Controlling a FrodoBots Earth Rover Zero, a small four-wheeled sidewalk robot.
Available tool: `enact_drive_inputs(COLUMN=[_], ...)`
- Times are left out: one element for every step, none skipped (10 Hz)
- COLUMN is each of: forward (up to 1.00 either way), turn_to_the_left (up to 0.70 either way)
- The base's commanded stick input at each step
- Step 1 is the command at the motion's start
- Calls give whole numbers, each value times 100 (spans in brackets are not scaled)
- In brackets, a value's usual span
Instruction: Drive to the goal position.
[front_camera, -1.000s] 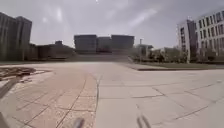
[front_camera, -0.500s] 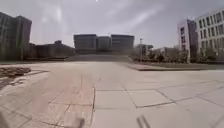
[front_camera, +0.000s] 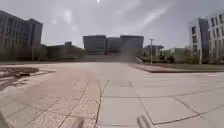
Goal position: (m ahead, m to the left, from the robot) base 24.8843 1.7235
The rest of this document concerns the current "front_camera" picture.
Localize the low dark building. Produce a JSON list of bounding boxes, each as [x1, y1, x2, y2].
[[42, 41, 85, 61]]

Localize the white building with window rows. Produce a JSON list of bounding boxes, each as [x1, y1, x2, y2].
[[187, 12, 224, 64]]

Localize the tall dark building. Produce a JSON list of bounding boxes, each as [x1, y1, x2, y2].
[[0, 9, 44, 62]]

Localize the robot's own part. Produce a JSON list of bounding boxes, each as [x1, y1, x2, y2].
[[70, 117, 86, 128], [136, 115, 153, 128]]

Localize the lamp pole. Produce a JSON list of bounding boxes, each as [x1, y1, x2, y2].
[[149, 38, 155, 65]]

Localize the wide stone stairs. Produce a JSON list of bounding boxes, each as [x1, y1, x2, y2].
[[79, 53, 144, 64]]

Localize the small grey building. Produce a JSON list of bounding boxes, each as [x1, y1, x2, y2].
[[143, 44, 165, 58]]

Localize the pale stone slab plaza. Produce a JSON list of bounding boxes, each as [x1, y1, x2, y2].
[[0, 61, 224, 128]]

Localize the dark twin-block building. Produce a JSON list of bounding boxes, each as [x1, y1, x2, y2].
[[82, 34, 145, 57]]

